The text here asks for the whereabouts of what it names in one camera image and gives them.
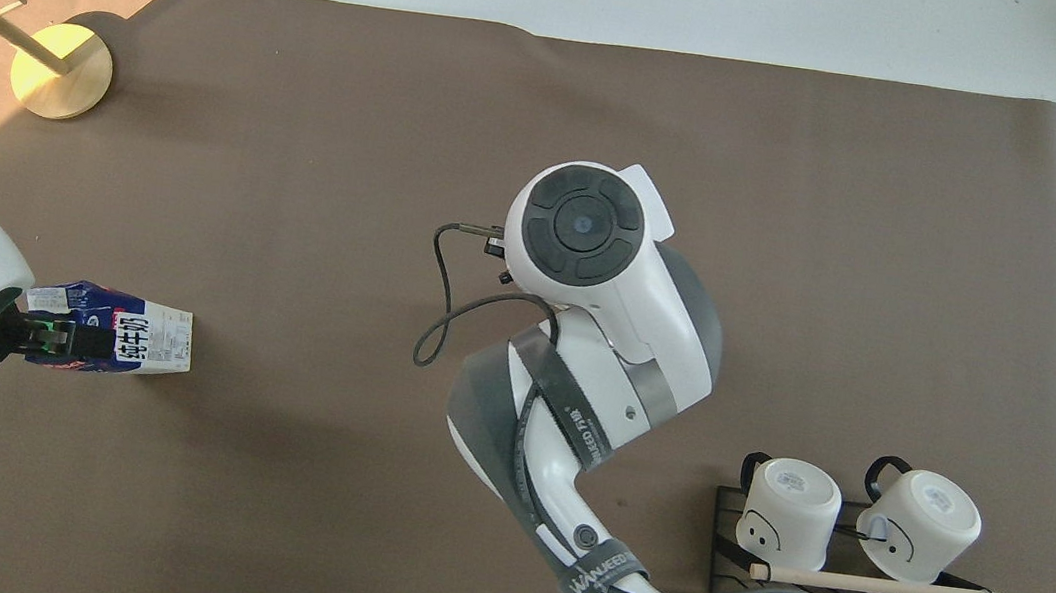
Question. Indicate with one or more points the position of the blue white milk carton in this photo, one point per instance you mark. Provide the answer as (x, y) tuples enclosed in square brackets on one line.
[(160, 342)]

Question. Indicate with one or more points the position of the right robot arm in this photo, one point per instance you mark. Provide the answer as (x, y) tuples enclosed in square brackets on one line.
[(647, 311)]

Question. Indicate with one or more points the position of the black cup rack with wooden rod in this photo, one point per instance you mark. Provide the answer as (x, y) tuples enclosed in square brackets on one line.
[(856, 583)]

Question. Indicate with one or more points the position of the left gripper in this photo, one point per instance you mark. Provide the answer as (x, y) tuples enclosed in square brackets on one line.
[(29, 336)]

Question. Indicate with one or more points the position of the wooden mug tree with round base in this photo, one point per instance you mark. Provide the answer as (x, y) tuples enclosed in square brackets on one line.
[(62, 73)]

